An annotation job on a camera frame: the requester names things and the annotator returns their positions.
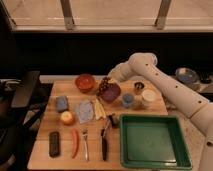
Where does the dark red grape bunch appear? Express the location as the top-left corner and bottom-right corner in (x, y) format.
(97, 77), (110, 96)

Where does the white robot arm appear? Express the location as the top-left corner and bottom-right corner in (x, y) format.
(108, 53), (213, 171)

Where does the purple bowl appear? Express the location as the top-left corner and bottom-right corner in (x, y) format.
(100, 83), (121, 103)

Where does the red bowl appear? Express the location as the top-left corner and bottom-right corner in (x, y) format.
(75, 74), (95, 93)

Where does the silver metal bowl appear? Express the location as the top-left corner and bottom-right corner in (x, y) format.
(175, 67), (198, 84)

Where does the small dark cup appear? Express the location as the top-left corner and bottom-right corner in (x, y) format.
(134, 82), (144, 95)

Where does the blue cup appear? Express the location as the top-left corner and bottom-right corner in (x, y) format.
(122, 93), (135, 108)

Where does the white lidded container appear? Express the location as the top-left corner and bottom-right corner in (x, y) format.
(141, 89), (156, 108)

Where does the light blue cloth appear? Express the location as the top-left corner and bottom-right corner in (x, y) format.
(75, 100), (94, 124)

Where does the blue sponge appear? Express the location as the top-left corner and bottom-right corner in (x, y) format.
(56, 96), (68, 112)

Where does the yellow apple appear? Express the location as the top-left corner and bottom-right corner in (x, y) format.
(60, 111), (74, 125)

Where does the red chili pepper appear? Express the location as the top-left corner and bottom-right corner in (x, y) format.
(71, 129), (79, 158)

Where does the green plastic tray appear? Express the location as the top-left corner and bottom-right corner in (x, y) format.
(120, 114), (192, 171)

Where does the silver fork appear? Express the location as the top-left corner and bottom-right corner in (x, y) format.
(82, 129), (89, 161)

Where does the black rectangular block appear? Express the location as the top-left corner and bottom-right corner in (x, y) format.
(49, 131), (60, 157)

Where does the black chair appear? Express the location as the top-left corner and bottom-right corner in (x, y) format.
(0, 71), (48, 171)

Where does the black handled knife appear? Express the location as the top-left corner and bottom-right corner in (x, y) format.
(101, 121), (110, 161)

